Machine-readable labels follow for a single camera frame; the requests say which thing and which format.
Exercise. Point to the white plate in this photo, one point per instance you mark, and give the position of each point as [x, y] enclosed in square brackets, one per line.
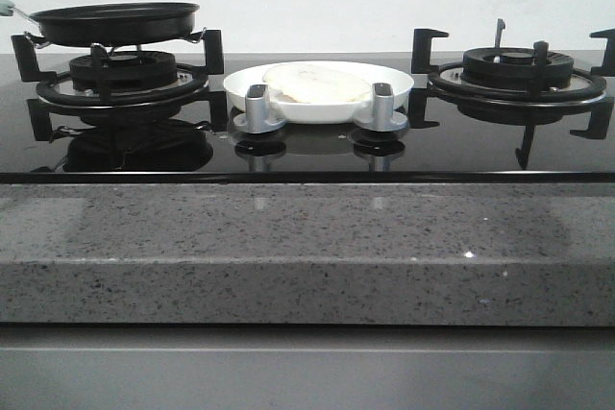
[238, 83]

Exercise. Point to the fried egg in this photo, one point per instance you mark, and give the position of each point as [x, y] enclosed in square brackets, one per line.
[310, 83]

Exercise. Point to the silver stove knob far side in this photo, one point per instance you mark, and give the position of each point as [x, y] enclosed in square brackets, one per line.
[381, 116]

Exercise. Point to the black gas burner without pan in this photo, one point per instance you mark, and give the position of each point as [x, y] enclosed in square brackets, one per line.
[516, 86]

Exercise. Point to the black frying pan green handle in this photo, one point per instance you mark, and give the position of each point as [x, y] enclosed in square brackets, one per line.
[112, 25]

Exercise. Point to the silver stove knob near pan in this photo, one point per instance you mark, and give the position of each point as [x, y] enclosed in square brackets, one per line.
[258, 117]

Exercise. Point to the black glass cooktop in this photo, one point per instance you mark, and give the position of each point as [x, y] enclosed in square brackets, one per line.
[446, 141]

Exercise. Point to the black gas burner under pan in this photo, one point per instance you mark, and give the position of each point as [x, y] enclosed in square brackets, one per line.
[109, 89]

